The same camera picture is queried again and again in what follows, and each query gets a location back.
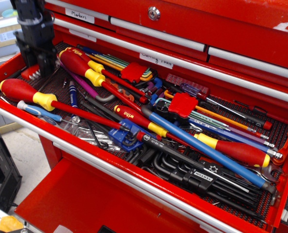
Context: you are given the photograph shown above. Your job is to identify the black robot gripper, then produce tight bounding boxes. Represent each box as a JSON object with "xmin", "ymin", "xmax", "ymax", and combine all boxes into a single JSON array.
[{"xmin": 11, "ymin": 0, "xmax": 57, "ymax": 78}]

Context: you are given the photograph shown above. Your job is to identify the red bit holder with bits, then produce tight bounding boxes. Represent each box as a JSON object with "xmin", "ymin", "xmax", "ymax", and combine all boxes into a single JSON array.
[{"xmin": 21, "ymin": 64, "xmax": 41, "ymax": 81}]

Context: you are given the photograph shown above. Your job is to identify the red holder coloured hex keys rear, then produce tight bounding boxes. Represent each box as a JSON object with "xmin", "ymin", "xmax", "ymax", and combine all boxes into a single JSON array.
[{"xmin": 76, "ymin": 44, "xmax": 155, "ymax": 83}]

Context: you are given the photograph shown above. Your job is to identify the red holder coloured hex keys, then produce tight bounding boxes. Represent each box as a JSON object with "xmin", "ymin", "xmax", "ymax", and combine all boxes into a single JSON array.
[
  {"xmin": 76, "ymin": 44, "xmax": 155, "ymax": 83},
  {"xmin": 154, "ymin": 93, "xmax": 283, "ymax": 161}
]

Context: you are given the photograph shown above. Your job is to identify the blue hex key holder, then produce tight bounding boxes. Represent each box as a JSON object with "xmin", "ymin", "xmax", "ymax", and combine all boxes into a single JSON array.
[{"xmin": 109, "ymin": 119, "xmax": 148, "ymax": 152}]

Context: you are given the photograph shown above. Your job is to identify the red translucent bit case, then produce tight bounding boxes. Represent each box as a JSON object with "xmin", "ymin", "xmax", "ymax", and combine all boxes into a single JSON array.
[{"xmin": 165, "ymin": 74, "xmax": 210, "ymax": 95}]

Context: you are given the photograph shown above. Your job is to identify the red holder coloured hex keys centre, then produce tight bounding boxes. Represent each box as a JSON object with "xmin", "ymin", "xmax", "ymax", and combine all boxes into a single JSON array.
[{"xmin": 154, "ymin": 93, "xmax": 283, "ymax": 161}]

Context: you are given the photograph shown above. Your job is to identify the large red yellow screwdriver front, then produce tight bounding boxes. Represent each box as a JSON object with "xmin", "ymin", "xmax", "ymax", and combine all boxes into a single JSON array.
[{"xmin": 0, "ymin": 79, "xmax": 130, "ymax": 132}]

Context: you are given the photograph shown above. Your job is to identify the cardboard box on shelf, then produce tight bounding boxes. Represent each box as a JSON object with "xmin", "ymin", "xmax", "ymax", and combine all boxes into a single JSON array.
[{"xmin": 0, "ymin": 17, "xmax": 21, "ymax": 48}]

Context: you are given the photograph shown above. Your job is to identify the light blue white screwdriver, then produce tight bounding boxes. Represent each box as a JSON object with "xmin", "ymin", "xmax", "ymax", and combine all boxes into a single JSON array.
[{"xmin": 17, "ymin": 100, "xmax": 72, "ymax": 123}]

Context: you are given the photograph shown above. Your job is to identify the blue precision screwdriver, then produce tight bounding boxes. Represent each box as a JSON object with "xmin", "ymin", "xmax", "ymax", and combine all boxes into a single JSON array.
[{"xmin": 69, "ymin": 81, "xmax": 80, "ymax": 123}]

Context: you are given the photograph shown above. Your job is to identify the red yellow Wiha screwdriver rear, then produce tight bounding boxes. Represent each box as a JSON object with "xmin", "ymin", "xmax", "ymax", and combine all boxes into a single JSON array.
[{"xmin": 64, "ymin": 47, "xmax": 149, "ymax": 104}]

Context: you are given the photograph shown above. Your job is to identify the red yellow wiha screwdriver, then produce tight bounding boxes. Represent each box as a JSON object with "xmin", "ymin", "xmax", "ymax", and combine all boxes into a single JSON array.
[
  {"xmin": 114, "ymin": 105, "xmax": 188, "ymax": 146},
  {"xmin": 64, "ymin": 47, "xmax": 149, "ymax": 104}
]

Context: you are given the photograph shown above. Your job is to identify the red yellow screwdriver back upper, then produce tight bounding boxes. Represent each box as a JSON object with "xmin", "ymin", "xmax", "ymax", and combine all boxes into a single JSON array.
[{"xmin": 58, "ymin": 50, "xmax": 144, "ymax": 112}]

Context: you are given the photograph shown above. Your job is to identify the white Markers label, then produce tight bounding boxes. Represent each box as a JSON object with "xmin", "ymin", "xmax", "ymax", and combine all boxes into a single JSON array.
[{"xmin": 65, "ymin": 8, "xmax": 95, "ymax": 24}]

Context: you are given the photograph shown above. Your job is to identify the purple sleeved hex key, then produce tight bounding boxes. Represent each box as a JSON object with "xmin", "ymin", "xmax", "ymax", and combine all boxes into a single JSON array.
[{"xmin": 60, "ymin": 62, "xmax": 116, "ymax": 103}]

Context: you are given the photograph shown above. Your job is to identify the clear plastic bag hex keys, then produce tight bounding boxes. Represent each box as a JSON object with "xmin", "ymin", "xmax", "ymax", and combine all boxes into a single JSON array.
[{"xmin": 60, "ymin": 118, "xmax": 125, "ymax": 152}]

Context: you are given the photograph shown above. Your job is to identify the white drawer label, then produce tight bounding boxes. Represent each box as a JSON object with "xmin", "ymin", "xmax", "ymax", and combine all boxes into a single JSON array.
[{"xmin": 139, "ymin": 53, "xmax": 174, "ymax": 69}]

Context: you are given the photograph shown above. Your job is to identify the red yellow Wiha screwdriver centre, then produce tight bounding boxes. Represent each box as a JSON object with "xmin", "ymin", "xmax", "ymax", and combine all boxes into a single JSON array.
[{"xmin": 114, "ymin": 105, "xmax": 188, "ymax": 146}]

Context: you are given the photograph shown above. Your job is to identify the black computer case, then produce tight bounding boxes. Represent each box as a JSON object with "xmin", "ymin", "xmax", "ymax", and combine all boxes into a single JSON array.
[{"xmin": 0, "ymin": 134, "xmax": 22, "ymax": 212}]

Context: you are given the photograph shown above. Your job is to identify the silver cabinet lock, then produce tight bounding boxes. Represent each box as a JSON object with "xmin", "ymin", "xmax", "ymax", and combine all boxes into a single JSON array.
[{"xmin": 147, "ymin": 6, "xmax": 160, "ymax": 21}]

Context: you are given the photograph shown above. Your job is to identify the red tool chest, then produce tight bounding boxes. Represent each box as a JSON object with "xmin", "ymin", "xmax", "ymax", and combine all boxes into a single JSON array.
[{"xmin": 0, "ymin": 0, "xmax": 288, "ymax": 233}]

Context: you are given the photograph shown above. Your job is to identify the long blue sleeved hex key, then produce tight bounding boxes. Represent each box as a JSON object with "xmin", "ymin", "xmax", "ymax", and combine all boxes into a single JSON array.
[{"xmin": 141, "ymin": 105, "xmax": 277, "ymax": 195}]

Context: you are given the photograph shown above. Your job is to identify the black mesh drawer liner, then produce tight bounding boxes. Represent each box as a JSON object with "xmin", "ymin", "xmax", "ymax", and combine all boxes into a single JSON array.
[{"xmin": 0, "ymin": 41, "xmax": 288, "ymax": 228}]

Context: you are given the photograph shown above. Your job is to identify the red yellow screwdriver right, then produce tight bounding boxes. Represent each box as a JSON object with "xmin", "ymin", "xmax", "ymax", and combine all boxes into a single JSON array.
[{"xmin": 194, "ymin": 133, "xmax": 271, "ymax": 167}]

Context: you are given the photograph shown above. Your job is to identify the red black precision screwdriver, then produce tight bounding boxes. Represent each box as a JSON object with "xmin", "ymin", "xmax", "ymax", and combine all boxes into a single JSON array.
[{"xmin": 234, "ymin": 100, "xmax": 272, "ymax": 130}]

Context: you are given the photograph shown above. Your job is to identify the silver open end wrench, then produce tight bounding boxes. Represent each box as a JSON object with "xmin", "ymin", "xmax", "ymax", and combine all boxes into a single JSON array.
[{"xmin": 247, "ymin": 163, "xmax": 284, "ymax": 184}]

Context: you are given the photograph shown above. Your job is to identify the black Tekton hex key set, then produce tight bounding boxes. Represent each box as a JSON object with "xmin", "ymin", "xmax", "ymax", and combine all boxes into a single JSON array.
[{"xmin": 126, "ymin": 144, "xmax": 265, "ymax": 221}]

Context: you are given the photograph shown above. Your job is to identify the purple clear handle screwdriver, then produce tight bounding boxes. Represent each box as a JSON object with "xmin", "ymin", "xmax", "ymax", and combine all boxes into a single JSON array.
[{"xmin": 180, "ymin": 83, "xmax": 247, "ymax": 119}]

